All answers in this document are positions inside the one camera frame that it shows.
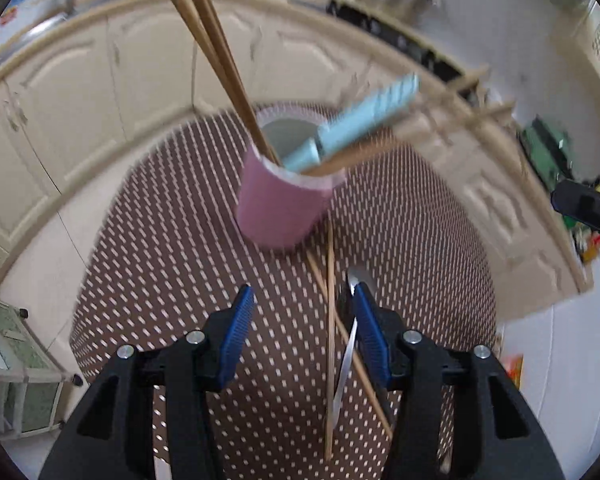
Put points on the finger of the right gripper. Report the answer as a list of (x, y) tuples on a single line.
[(578, 202)]

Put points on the wooden chopstick short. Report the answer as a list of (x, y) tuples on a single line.
[(209, 34)]

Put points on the pink utensil cup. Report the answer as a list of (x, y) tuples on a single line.
[(276, 208)]

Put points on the brown polka dot tablecloth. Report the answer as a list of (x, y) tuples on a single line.
[(169, 253)]

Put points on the green kitchen appliance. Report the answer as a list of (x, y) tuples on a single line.
[(548, 149)]

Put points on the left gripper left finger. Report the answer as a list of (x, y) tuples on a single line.
[(237, 322)]

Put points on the cream lower kitchen cabinets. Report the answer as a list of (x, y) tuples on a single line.
[(92, 86)]

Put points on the green glass trolley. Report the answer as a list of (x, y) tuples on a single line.
[(31, 382)]

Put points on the black induction hob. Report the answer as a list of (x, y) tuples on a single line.
[(427, 57)]

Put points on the light blue handled utensil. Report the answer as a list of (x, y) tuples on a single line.
[(352, 124)]

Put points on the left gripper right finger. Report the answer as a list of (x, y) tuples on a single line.
[(373, 328)]

